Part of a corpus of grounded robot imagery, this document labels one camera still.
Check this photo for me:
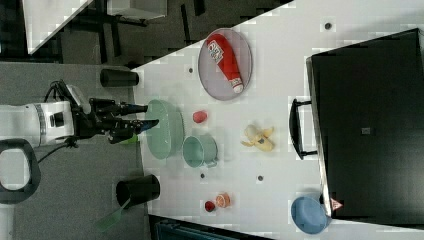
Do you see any black cylinder cup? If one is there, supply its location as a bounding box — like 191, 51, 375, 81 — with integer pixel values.
100, 69, 139, 87

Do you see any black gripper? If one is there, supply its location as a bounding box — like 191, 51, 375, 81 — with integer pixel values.
70, 98, 159, 142

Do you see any grey round plate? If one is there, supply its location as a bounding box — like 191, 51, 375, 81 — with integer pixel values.
198, 28, 252, 101

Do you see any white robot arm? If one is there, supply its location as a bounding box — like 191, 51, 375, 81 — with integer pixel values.
1, 98, 159, 205

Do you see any black cup with green spatula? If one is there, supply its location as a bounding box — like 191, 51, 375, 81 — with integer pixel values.
95, 174, 160, 232

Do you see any blue bowl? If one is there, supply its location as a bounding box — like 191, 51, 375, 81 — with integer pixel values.
290, 196, 331, 235

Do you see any peeled yellow toy banana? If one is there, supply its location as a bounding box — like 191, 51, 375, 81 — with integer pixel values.
241, 125, 274, 152

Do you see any green colander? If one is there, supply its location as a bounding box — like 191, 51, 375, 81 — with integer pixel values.
146, 99, 185, 160

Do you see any red ketchup bottle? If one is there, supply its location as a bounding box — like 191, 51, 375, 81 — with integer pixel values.
206, 34, 244, 94

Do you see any orange slice toy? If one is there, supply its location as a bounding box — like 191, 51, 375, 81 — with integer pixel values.
215, 193, 231, 208

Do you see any small red toy fruit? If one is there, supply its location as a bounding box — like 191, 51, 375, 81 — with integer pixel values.
204, 201, 215, 212

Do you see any black toaster oven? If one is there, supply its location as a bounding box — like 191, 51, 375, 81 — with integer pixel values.
305, 29, 424, 229

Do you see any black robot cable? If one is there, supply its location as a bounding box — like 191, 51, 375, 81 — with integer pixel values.
36, 79, 81, 165

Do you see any red toy strawberry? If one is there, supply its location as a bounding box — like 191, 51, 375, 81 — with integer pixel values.
192, 111, 207, 124

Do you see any green mug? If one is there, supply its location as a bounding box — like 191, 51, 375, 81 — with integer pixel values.
182, 134, 218, 168

